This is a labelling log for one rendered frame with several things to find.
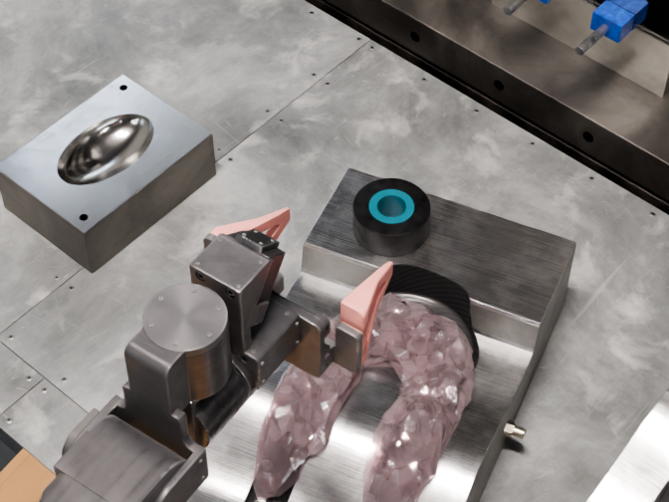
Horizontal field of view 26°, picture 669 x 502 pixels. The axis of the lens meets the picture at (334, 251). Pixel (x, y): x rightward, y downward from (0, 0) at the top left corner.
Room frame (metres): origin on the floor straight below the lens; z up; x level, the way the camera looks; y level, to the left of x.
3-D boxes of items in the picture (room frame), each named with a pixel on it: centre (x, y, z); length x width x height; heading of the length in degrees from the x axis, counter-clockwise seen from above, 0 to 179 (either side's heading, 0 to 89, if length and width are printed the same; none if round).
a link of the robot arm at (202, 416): (0.58, 0.10, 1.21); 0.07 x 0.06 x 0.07; 146
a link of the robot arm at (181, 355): (0.55, 0.12, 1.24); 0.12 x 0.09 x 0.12; 146
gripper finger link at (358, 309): (0.67, -0.01, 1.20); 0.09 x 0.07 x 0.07; 146
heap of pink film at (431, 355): (0.78, -0.04, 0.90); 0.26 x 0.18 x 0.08; 156
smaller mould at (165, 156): (1.13, 0.26, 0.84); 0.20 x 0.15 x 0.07; 139
